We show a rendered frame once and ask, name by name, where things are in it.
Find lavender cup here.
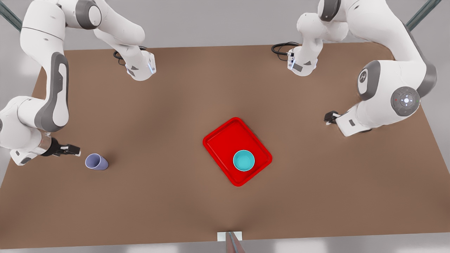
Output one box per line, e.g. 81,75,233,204
85,153,109,171

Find teal bowl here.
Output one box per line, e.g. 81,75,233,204
233,150,256,172

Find red tray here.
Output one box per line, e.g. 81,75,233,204
202,117,273,187

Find black cable loop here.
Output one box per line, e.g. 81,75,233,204
271,42,300,62
113,46,148,66

